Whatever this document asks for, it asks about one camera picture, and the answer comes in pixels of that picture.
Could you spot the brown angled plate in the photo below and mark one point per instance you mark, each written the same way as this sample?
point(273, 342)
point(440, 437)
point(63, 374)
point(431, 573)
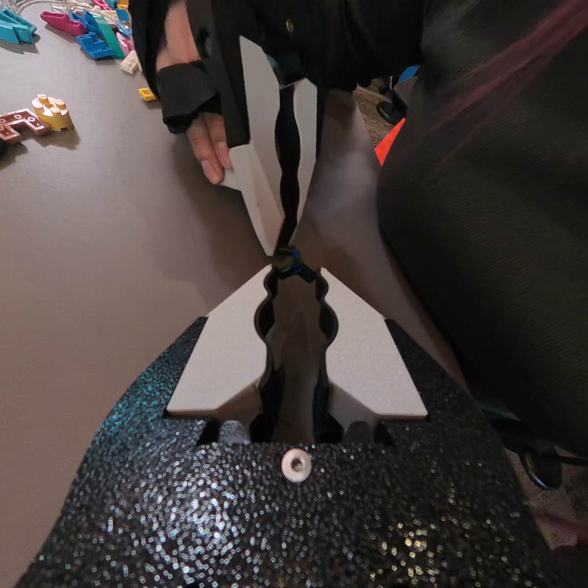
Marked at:
point(20, 124)

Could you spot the dark green connector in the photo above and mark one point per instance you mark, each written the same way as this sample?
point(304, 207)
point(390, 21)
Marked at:
point(296, 272)
point(285, 251)

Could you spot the red plastic object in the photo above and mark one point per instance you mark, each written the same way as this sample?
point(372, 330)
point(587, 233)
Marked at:
point(390, 142)

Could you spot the yellow round brick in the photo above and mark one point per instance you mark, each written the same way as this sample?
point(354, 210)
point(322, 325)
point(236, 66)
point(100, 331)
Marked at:
point(53, 112)

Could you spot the person's torso in dark sweater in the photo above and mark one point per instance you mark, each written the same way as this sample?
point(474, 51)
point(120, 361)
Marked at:
point(482, 275)

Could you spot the grey desk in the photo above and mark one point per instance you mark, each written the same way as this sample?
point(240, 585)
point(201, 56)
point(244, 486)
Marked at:
point(115, 275)

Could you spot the small yellow flat brick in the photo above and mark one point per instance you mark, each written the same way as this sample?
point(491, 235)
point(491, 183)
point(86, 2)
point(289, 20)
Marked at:
point(147, 94)

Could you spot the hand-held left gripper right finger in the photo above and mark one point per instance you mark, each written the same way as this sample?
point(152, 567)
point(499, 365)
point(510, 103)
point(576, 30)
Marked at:
point(372, 367)

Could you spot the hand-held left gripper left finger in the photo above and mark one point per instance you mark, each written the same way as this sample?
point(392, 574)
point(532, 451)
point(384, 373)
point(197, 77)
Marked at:
point(220, 367)

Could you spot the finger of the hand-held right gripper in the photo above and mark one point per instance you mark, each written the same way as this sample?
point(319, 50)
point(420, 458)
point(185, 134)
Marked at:
point(257, 183)
point(307, 138)

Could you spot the pile of colourful bricks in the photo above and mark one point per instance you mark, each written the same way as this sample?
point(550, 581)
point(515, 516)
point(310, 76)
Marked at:
point(92, 41)

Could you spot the person's right hand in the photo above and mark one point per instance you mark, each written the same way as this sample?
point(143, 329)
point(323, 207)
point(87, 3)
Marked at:
point(211, 147)

